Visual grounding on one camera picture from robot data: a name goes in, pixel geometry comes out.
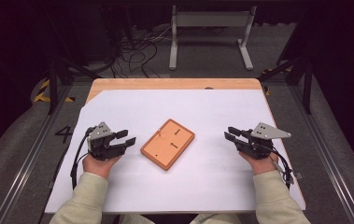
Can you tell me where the tangle of black cables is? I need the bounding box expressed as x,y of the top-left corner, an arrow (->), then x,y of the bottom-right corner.
108,24 -> 173,78

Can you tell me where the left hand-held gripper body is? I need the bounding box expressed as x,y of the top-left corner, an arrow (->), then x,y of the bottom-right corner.
85,120 -> 127,161

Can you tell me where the black metal stand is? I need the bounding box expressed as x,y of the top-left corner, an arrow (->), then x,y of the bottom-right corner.
257,54 -> 314,116
45,55 -> 101,116

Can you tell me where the aluminium floor rail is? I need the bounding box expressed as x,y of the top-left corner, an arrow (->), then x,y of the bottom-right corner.
290,85 -> 354,224
0,85 -> 73,224

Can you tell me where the dark cabinet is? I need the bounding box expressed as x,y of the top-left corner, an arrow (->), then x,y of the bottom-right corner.
80,6 -> 120,66

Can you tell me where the person's left hand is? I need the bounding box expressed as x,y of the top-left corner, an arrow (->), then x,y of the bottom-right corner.
81,154 -> 121,180

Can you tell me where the person's right hand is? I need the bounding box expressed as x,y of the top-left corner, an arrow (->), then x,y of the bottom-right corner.
239,151 -> 280,175

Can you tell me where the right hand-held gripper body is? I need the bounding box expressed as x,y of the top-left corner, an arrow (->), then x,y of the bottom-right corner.
238,121 -> 292,161

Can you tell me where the right hand-held gripper cable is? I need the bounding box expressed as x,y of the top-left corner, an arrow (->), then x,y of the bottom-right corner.
269,146 -> 297,189

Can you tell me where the person's leg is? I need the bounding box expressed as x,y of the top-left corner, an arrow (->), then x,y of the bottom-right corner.
190,213 -> 243,224
120,214 -> 155,224

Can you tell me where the person's left leg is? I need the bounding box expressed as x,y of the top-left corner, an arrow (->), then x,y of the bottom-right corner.
120,214 -> 155,224

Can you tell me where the person's right leg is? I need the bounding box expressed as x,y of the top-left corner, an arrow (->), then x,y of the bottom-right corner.
190,213 -> 243,224

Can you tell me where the white paper sheet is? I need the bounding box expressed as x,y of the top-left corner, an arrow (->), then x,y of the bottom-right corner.
44,89 -> 306,215

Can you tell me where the orange wooden picture frame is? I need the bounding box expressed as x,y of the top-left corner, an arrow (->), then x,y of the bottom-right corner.
139,118 -> 196,172

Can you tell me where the white metal stand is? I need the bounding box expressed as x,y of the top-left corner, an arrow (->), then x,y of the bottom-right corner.
168,4 -> 258,71

